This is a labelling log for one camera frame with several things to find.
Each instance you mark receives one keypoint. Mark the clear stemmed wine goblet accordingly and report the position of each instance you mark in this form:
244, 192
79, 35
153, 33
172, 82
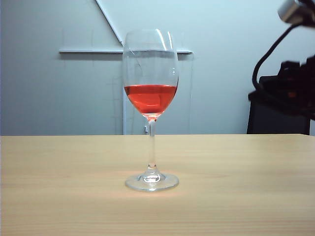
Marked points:
151, 61

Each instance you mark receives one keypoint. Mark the white diagonal wall conduit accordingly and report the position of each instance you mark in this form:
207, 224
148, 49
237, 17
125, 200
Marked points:
109, 20

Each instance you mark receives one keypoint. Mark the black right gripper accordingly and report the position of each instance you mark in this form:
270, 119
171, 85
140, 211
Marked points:
299, 78

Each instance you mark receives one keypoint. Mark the white vertical wall conduit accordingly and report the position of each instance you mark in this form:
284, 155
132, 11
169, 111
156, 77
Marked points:
124, 123

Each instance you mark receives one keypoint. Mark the black mesh office chair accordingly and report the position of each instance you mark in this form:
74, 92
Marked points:
270, 123

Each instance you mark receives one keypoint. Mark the red liquid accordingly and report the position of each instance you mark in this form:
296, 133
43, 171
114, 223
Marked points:
150, 98

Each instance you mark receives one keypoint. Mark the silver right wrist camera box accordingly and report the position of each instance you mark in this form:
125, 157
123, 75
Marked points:
292, 11

